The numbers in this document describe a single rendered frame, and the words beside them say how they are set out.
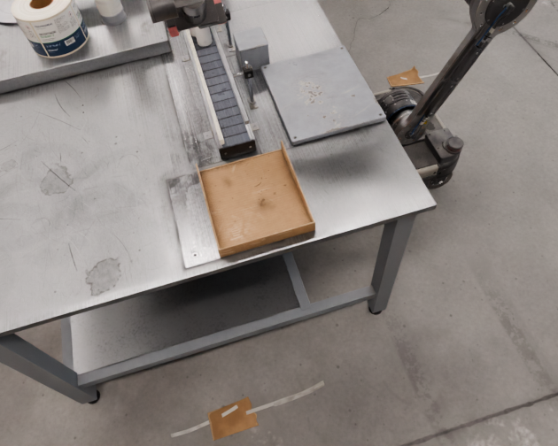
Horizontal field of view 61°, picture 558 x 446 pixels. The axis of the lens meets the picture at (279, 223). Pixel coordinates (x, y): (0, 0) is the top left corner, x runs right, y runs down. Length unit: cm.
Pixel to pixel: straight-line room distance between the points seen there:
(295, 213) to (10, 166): 90
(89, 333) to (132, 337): 17
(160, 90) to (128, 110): 13
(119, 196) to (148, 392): 91
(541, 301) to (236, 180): 143
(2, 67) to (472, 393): 206
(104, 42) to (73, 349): 112
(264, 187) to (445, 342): 108
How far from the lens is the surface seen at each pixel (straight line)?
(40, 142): 171
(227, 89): 157
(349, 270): 215
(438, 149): 222
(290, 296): 185
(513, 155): 269
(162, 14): 115
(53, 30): 185
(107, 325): 197
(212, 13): 125
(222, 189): 137
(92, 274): 134
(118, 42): 188
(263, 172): 139
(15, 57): 199
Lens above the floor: 192
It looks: 58 degrees down
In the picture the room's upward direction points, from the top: 7 degrees counter-clockwise
